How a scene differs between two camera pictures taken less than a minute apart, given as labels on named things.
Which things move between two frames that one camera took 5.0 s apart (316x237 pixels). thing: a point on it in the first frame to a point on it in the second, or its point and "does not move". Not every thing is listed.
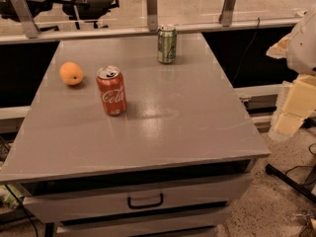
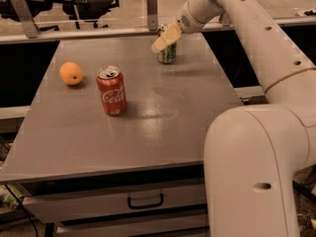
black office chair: x=80 y=2 does not move
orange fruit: x=71 y=73 does not move
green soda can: x=167 y=43 does not move
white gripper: x=304 y=51 to x=188 y=23
